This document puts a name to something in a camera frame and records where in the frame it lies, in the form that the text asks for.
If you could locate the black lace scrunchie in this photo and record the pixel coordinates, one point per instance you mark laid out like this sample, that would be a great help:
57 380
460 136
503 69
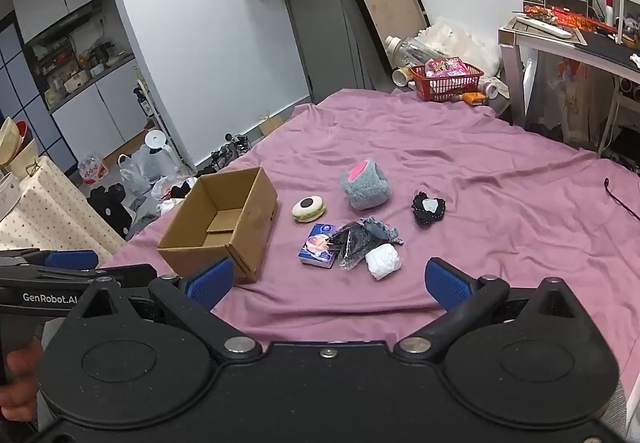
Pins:
427 210

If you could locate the grey pink plush toy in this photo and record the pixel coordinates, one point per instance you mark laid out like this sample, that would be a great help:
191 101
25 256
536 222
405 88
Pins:
366 186

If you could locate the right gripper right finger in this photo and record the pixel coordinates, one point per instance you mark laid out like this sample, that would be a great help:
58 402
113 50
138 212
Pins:
468 303

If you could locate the white soft pouch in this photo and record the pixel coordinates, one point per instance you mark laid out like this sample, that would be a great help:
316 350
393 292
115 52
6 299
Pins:
383 261

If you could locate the black clothes pile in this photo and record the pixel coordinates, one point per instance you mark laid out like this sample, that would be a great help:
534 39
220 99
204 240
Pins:
107 202

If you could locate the pink bed sheet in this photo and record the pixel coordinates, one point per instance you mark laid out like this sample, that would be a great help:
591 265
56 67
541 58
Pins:
518 206

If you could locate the grey door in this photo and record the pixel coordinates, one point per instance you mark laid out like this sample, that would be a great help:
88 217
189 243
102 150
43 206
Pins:
335 47

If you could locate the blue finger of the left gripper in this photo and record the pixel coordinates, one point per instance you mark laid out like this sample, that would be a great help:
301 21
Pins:
71 259

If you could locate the pink snack packet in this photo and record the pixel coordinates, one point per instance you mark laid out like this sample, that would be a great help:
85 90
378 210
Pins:
444 68

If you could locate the person's left hand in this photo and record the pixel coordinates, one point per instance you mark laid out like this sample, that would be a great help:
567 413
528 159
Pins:
18 400

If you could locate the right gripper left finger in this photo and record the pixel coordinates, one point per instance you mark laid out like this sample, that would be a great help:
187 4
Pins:
185 305

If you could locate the clear plastic bottle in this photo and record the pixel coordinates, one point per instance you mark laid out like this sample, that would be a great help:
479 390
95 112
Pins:
406 52

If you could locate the black mesh fabric bundle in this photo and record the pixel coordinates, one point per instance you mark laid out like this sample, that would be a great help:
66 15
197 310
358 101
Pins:
354 240

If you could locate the kitchen cabinet shelf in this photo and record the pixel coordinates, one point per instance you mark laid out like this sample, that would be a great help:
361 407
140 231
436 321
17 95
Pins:
70 53

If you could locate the blue tissue pack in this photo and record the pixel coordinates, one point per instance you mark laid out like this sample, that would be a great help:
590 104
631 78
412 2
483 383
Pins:
316 249

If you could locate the open cardboard box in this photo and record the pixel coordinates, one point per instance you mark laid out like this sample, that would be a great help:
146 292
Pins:
225 216

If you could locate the burger shaped squishy toy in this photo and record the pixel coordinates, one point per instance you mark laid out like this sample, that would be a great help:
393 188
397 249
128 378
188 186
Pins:
309 209

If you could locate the white plastic bag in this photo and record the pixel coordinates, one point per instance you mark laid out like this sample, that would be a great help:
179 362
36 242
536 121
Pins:
132 176

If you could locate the red plastic basket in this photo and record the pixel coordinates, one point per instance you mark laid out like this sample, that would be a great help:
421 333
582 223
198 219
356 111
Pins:
442 89

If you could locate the white desk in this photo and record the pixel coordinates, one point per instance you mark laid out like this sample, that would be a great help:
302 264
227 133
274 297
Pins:
520 57

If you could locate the small brown paper bag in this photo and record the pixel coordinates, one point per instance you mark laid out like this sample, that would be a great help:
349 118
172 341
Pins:
270 124

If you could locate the dotted cloth covered table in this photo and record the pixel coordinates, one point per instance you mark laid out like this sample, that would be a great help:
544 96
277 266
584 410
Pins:
53 214

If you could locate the wooden framed board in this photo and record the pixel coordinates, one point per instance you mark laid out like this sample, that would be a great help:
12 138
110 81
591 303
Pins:
396 18

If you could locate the orange small bottle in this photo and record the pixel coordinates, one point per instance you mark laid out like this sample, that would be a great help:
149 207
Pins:
470 98

